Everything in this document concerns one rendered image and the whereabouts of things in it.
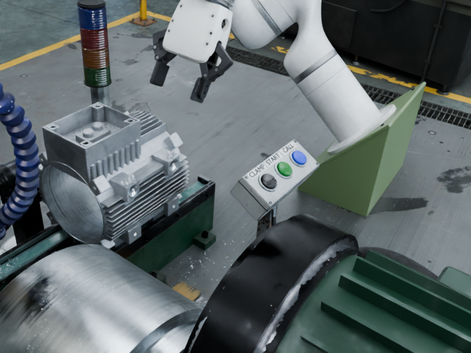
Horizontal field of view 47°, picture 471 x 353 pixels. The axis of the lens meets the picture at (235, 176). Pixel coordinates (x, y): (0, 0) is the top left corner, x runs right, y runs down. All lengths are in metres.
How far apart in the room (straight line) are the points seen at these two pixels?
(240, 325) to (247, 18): 1.03
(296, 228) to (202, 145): 1.17
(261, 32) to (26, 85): 0.88
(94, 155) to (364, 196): 0.68
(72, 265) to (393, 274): 0.38
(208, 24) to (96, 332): 0.54
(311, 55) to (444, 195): 0.51
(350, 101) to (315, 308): 0.99
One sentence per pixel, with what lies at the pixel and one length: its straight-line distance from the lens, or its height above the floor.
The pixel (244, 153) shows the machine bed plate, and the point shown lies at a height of 0.80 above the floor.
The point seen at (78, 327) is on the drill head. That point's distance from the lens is 0.57.
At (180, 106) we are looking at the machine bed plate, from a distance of 1.72.
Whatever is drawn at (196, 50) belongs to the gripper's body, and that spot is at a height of 1.25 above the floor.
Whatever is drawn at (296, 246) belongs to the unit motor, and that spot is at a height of 1.37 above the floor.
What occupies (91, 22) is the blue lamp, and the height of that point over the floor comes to 1.18.
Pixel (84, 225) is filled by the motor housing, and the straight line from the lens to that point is 1.03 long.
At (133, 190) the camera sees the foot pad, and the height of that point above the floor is 1.06.
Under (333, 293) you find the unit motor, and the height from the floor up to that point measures 1.35.
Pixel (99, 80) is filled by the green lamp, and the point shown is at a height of 1.05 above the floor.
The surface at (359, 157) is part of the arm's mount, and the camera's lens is 1.26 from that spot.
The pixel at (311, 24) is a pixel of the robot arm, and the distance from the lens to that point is 1.28.
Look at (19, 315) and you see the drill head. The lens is 0.60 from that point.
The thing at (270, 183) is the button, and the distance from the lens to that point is 0.91.
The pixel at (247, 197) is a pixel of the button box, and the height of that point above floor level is 1.05.
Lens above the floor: 1.59
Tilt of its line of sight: 34 degrees down
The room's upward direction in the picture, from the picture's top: 5 degrees clockwise
